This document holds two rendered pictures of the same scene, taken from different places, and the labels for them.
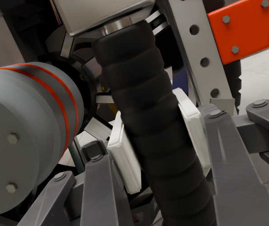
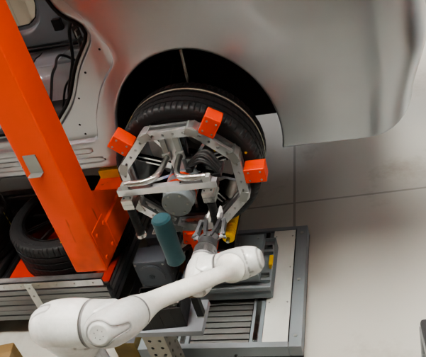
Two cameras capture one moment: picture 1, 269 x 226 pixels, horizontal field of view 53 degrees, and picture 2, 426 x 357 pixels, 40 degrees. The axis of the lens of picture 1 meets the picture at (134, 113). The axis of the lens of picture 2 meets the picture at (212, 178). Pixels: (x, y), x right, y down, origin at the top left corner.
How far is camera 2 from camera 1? 2.18 m
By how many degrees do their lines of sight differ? 23
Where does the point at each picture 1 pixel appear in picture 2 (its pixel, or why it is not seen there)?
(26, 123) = (190, 201)
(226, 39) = (247, 178)
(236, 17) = (251, 173)
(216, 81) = (244, 187)
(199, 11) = (240, 169)
